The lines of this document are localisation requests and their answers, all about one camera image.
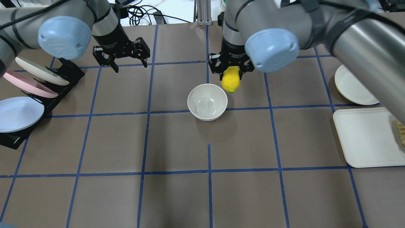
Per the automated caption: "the cream round plate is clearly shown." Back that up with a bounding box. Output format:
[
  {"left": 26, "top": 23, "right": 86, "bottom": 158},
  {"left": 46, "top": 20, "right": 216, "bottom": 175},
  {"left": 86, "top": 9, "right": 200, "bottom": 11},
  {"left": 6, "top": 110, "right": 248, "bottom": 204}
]
[{"left": 334, "top": 65, "right": 379, "bottom": 105}]

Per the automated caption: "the cream plate in rack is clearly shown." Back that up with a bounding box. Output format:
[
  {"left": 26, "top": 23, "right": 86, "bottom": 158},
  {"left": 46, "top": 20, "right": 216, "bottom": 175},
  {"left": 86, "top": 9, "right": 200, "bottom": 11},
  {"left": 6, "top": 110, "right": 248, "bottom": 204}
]
[{"left": 15, "top": 56, "right": 69, "bottom": 86}]

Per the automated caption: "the pink plate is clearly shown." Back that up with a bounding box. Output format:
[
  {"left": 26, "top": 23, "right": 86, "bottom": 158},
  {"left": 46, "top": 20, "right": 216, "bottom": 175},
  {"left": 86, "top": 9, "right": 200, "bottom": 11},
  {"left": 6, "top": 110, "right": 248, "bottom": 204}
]
[{"left": 3, "top": 70, "right": 59, "bottom": 98}]

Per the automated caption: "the yellow lemon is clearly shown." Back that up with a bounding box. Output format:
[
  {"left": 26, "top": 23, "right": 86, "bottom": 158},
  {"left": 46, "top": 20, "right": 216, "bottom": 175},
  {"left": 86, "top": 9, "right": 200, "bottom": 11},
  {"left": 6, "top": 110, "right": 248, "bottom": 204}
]
[{"left": 221, "top": 66, "right": 240, "bottom": 93}]

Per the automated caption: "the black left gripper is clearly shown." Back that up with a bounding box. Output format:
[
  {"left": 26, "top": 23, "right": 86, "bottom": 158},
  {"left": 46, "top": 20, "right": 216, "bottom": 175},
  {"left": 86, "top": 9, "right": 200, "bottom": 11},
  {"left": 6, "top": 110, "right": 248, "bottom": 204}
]
[{"left": 92, "top": 25, "right": 151, "bottom": 73}]

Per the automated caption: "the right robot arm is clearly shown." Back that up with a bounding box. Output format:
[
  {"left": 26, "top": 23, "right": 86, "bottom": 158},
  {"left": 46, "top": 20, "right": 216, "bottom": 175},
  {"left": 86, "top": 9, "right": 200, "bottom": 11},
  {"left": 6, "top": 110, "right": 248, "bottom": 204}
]
[{"left": 209, "top": 0, "right": 405, "bottom": 123}]

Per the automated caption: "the aluminium frame post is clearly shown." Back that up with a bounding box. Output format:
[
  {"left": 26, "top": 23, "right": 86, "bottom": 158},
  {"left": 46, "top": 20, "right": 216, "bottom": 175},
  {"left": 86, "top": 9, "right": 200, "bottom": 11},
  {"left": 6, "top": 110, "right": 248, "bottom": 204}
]
[{"left": 194, "top": 0, "right": 212, "bottom": 26}]

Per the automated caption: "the white ceramic bowl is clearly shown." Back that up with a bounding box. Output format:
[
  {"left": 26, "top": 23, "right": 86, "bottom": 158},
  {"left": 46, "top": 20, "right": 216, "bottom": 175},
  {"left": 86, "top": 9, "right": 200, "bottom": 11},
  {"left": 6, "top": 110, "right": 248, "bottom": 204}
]
[{"left": 187, "top": 84, "right": 228, "bottom": 121}]

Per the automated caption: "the white rectangular tray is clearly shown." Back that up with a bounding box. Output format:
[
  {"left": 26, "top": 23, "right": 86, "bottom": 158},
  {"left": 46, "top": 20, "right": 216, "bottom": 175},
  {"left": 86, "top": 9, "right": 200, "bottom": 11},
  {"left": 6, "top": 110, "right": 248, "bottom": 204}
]
[{"left": 333, "top": 108, "right": 405, "bottom": 168}]

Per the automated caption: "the black cable bundle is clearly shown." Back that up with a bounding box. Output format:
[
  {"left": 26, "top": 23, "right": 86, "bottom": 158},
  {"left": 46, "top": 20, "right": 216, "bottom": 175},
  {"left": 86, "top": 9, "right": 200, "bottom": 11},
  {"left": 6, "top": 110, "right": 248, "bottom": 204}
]
[{"left": 120, "top": 3, "right": 192, "bottom": 27}]

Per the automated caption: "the light blue plate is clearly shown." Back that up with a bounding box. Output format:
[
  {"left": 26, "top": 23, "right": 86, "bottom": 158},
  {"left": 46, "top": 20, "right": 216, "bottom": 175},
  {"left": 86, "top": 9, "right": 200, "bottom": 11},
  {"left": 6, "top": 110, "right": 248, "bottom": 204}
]
[{"left": 0, "top": 97, "right": 45, "bottom": 133}]

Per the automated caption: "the black dish rack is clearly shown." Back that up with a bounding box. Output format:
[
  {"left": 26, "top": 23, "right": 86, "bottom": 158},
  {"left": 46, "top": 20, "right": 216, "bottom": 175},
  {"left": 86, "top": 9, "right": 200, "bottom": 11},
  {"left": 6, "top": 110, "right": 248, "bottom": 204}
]
[{"left": 0, "top": 57, "right": 85, "bottom": 149}]

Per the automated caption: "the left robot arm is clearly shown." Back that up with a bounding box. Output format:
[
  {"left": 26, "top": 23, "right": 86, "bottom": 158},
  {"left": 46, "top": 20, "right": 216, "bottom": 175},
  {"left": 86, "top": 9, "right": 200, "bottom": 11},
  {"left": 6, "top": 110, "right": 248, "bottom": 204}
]
[{"left": 0, "top": 0, "right": 151, "bottom": 76}]

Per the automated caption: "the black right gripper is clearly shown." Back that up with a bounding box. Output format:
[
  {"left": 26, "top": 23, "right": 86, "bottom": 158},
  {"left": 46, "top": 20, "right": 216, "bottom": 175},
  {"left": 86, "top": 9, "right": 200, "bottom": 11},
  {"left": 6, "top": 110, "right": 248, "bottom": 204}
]
[{"left": 208, "top": 38, "right": 255, "bottom": 81}]

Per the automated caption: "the sliced orange toy food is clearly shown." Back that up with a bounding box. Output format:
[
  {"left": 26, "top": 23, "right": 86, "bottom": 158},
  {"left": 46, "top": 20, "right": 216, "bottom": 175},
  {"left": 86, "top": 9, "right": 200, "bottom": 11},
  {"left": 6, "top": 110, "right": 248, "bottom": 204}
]
[{"left": 395, "top": 119, "right": 405, "bottom": 146}]

